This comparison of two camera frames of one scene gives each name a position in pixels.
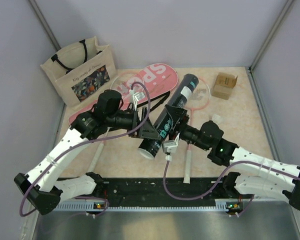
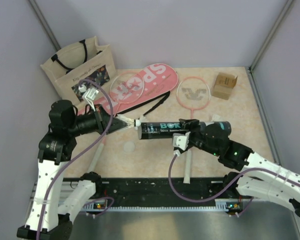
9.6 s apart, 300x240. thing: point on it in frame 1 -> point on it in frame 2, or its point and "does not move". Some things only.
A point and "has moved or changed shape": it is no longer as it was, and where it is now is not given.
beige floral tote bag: (81, 69) does not move
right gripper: (177, 115) -> (193, 123)
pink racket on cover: (122, 87) does not move
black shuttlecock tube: (160, 134) has moved or changed shape
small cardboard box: (224, 83) does not move
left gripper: (147, 131) -> (102, 118)
